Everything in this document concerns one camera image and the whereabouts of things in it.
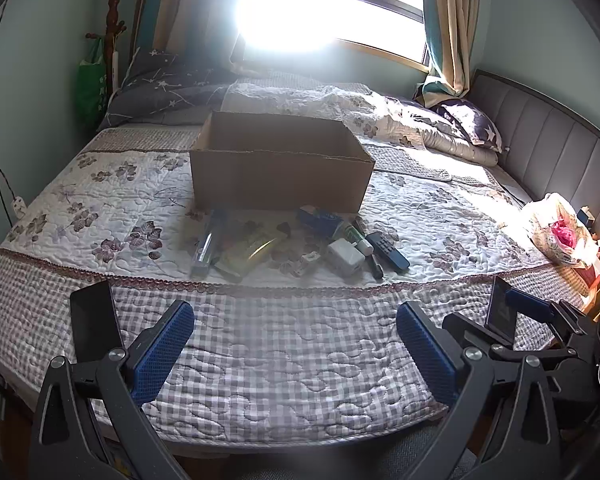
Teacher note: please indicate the wooden coat rack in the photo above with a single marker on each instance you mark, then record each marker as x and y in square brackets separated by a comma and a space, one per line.
[112, 10]

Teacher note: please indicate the small blue carton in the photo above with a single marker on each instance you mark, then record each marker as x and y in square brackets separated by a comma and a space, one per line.
[586, 217]

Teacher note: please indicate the white plastic bag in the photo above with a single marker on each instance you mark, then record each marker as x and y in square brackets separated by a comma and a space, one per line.
[545, 230]

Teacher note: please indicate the blue remote control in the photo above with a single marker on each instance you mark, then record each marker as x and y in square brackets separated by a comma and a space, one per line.
[387, 252]

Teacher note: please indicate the brown cardboard box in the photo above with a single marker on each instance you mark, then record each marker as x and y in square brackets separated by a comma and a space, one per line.
[280, 180]

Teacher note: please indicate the folded floral quilt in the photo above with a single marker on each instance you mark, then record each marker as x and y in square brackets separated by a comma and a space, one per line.
[320, 102]

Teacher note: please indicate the floral quilted bedspread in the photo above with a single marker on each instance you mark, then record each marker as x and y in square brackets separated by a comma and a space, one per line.
[300, 360]

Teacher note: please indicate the white charger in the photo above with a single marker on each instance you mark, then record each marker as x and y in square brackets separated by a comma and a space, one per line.
[344, 256]

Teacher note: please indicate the dark star print duvet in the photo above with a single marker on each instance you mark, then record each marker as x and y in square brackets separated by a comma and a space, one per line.
[170, 90]

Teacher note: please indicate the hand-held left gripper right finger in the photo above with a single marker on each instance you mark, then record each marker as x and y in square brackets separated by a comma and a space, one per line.
[427, 355]

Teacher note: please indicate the white power strip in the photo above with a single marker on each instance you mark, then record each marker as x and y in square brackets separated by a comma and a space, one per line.
[18, 206]

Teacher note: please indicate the purple star print pillow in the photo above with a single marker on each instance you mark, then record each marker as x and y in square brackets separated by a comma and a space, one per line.
[467, 120]

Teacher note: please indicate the teal and cream curtain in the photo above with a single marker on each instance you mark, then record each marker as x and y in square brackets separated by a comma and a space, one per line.
[455, 20]

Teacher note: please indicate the green bag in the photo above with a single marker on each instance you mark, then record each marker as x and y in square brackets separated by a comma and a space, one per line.
[92, 85]

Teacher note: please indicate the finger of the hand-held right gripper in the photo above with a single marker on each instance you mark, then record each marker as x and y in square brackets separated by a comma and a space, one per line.
[530, 302]

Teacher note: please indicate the clear bottle with blue cap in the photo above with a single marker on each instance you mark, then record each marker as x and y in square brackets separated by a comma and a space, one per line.
[205, 250]

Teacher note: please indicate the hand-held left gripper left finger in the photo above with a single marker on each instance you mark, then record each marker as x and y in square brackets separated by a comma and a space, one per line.
[162, 355]

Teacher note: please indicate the small white plug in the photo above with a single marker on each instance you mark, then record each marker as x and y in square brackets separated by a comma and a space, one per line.
[309, 260]

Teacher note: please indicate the grey padded headboard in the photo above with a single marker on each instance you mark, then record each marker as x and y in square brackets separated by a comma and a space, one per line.
[545, 125]

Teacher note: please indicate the green and white tube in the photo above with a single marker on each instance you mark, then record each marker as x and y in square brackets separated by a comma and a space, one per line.
[355, 236]

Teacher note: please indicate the small blue box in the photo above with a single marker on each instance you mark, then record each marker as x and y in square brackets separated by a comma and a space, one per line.
[317, 219]

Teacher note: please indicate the black marker pen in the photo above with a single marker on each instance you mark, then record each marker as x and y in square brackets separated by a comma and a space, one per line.
[375, 266]

